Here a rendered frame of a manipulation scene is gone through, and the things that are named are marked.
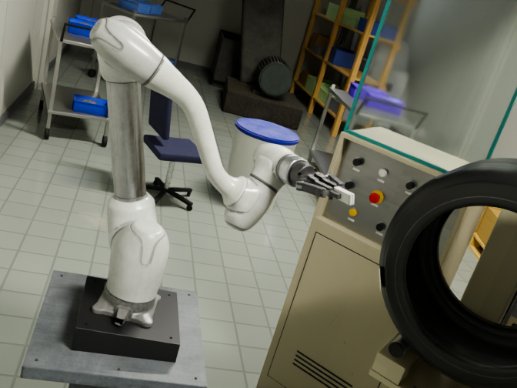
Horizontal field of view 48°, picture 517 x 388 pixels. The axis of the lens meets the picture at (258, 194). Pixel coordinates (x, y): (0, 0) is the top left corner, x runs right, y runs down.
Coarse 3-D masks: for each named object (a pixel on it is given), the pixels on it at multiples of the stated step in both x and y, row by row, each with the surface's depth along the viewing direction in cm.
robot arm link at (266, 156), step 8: (264, 144) 182; (272, 144) 180; (256, 152) 181; (264, 152) 177; (272, 152) 175; (280, 152) 174; (288, 152) 174; (256, 160) 178; (264, 160) 175; (272, 160) 173; (256, 168) 176; (264, 168) 174; (272, 168) 173; (256, 176) 175; (264, 176) 174; (272, 176) 174; (272, 184) 175; (280, 184) 176
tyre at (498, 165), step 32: (480, 160) 162; (512, 160) 153; (416, 192) 154; (448, 192) 146; (480, 192) 141; (512, 192) 137; (416, 224) 151; (384, 256) 160; (416, 256) 181; (384, 288) 161; (416, 288) 180; (448, 288) 180; (416, 320) 156; (448, 320) 178; (480, 320) 175; (416, 352) 160; (448, 352) 152; (480, 352) 171; (512, 352) 168; (480, 384) 149; (512, 384) 144
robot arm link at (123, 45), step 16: (96, 32) 148; (112, 32) 148; (128, 32) 150; (96, 48) 150; (112, 48) 148; (128, 48) 149; (144, 48) 151; (112, 64) 152; (128, 64) 151; (144, 64) 151; (144, 80) 154
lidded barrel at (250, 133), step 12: (240, 120) 464; (252, 120) 475; (240, 132) 450; (252, 132) 441; (264, 132) 449; (276, 132) 459; (288, 132) 470; (240, 144) 451; (252, 144) 444; (276, 144) 442; (288, 144) 446; (240, 156) 452; (252, 156) 447; (228, 168) 468; (240, 168) 455; (252, 168) 450
